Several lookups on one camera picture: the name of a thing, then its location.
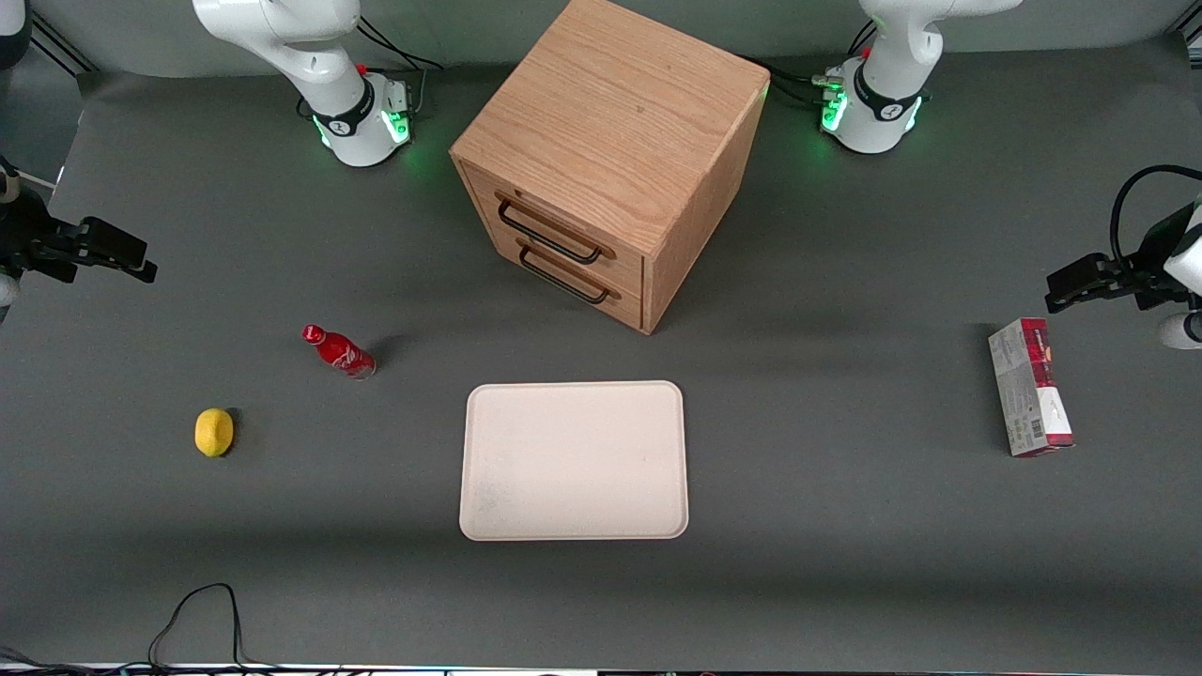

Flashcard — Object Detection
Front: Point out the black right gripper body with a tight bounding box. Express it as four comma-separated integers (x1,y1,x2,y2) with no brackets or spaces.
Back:
0,188,59,279

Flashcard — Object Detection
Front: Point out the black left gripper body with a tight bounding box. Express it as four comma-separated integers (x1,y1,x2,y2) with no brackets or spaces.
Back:
1127,203,1199,312

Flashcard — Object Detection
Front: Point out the wooden drawer front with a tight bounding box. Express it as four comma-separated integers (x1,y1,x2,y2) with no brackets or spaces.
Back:
484,218,646,331
460,160,646,297

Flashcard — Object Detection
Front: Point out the black metal drawer handle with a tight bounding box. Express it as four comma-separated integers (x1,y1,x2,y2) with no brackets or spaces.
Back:
496,192,618,265
516,242,623,306

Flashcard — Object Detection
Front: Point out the oak wooden drawer cabinet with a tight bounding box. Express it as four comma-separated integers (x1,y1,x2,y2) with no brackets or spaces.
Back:
449,0,771,336

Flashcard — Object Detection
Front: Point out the red tartan cardboard box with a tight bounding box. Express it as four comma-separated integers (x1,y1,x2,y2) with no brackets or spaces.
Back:
988,317,1076,458

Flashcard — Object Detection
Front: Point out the yellow lemon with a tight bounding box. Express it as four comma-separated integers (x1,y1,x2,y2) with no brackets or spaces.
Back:
194,407,235,458

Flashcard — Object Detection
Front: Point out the red cola bottle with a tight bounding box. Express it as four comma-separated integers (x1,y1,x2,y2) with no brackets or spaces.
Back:
301,324,378,380

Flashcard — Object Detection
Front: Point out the beige rectangular tray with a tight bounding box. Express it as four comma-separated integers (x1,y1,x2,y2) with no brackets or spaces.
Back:
458,379,689,542

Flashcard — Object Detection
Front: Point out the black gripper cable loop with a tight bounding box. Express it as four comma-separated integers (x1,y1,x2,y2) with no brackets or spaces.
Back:
1110,164,1202,275

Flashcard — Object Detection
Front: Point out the black frame strut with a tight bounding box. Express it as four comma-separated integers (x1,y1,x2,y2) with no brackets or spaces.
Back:
28,14,97,76

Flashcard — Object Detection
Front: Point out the black arm base cable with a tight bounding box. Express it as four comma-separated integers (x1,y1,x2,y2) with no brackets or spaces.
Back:
357,17,444,115
744,54,846,106

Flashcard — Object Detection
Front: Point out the thin black table cable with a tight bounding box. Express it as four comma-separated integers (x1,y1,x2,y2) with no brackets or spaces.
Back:
148,582,251,669

